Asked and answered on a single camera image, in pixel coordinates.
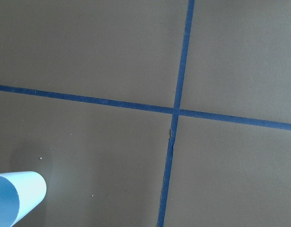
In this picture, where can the light blue cup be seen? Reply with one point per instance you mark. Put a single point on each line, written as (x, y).
(20, 192)

